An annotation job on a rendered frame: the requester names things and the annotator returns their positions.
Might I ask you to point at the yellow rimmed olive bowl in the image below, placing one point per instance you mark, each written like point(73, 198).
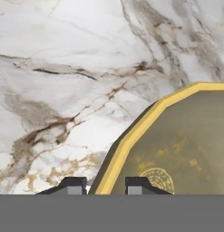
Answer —
point(189, 139)

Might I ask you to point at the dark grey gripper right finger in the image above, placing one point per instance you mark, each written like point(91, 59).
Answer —
point(137, 184)

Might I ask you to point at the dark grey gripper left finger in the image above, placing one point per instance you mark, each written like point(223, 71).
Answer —
point(74, 184)

